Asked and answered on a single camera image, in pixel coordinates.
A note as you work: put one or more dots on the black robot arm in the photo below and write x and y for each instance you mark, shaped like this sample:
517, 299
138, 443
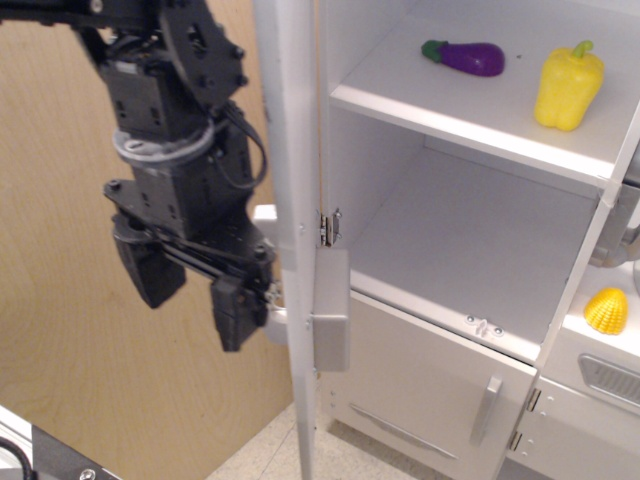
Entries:
171, 74

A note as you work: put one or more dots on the white toy fridge cabinet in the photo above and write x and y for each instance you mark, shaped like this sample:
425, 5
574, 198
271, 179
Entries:
458, 207

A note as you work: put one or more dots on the white lower freezer door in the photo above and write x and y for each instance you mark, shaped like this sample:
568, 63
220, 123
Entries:
416, 388

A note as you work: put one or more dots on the yellow toy bell pepper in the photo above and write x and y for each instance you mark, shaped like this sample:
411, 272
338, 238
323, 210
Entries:
569, 82

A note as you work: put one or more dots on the grey ice dispenser box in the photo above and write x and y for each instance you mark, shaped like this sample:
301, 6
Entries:
331, 310

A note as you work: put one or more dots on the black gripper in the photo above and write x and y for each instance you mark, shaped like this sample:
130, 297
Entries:
190, 213

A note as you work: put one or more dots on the black metal base plate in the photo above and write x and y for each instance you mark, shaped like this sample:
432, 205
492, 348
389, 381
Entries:
28, 452

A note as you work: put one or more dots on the grey toy faucet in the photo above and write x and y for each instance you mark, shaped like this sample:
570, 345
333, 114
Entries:
619, 242

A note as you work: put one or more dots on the yellow toy corn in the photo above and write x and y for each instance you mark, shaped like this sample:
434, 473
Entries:
607, 311

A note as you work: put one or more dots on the metal door hinge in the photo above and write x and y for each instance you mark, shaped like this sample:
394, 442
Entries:
329, 228

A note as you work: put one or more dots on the white toy oven unit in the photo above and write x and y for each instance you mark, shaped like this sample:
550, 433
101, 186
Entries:
582, 419

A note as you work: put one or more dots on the silver freezer door handle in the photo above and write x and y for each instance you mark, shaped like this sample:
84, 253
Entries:
485, 410

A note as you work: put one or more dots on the purple toy eggplant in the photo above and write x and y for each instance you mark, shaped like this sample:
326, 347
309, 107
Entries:
481, 59

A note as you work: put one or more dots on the white fridge door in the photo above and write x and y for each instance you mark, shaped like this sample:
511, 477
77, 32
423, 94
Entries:
287, 50

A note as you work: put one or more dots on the light plywood board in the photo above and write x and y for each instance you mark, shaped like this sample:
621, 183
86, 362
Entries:
147, 393

